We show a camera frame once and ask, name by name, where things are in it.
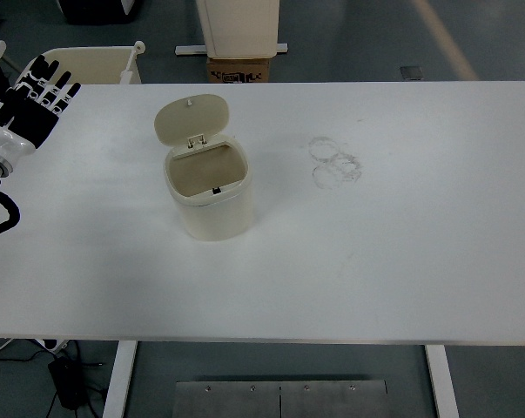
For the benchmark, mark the brown cardboard box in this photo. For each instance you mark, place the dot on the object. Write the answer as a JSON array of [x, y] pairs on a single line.
[[238, 69]]

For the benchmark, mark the white power strip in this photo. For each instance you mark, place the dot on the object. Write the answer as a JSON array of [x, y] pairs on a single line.
[[55, 345]]

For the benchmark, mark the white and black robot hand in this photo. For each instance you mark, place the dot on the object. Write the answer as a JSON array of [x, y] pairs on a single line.
[[24, 124]]

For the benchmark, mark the grey metal plate with screws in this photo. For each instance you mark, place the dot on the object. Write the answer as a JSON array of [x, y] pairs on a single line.
[[244, 400]]

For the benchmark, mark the grey floor outlet plate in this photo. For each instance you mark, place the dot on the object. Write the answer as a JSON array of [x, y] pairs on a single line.
[[412, 72]]

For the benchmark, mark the large open cream bin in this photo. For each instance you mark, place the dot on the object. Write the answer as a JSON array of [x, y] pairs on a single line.
[[88, 65]]

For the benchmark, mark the white table foot bar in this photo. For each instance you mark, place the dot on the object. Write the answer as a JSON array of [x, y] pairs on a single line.
[[188, 49]]

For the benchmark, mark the tall cream bin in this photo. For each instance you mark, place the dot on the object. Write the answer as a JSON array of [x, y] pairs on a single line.
[[240, 26]]

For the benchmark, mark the white table leg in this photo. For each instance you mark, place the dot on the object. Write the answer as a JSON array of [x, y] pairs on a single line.
[[442, 383], [119, 379]]

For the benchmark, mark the black power adapter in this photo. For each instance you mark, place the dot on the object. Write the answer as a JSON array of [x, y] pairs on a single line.
[[68, 383]]

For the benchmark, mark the small cream trash bin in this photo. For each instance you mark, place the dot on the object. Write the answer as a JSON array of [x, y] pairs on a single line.
[[214, 213]]

